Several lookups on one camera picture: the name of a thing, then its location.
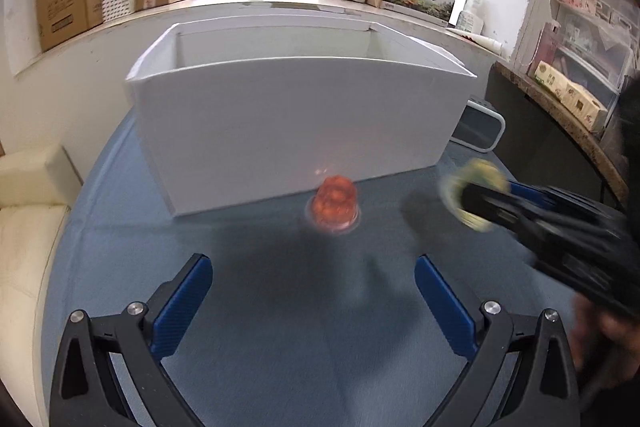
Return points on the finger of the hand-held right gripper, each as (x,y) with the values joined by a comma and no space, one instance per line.
(500,209)
(532,194)

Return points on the cream leather sofa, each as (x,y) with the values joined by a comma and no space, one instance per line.
(25,227)

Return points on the white tube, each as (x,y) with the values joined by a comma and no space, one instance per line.
(485,41)

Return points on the clear plastic drawer unit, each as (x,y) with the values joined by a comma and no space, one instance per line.
(590,42)

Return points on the large white box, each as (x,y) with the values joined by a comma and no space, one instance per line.
(300,122)

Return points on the small red jelly cup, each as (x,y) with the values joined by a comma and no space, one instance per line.
(334,204)

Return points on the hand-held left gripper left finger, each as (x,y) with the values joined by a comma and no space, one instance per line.
(182,307)

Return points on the white bottle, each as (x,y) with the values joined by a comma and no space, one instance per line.
(470,22)

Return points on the dark counter with stone edge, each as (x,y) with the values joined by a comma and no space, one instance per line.
(545,142)

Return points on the row of tan boxes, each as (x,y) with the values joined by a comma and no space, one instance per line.
(570,94)

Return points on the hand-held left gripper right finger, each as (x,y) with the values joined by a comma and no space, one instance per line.
(445,307)

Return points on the person's right hand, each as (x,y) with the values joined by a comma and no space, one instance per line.
(610,352)

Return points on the small yellow jelly cup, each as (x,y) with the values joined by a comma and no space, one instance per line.
(482,171)

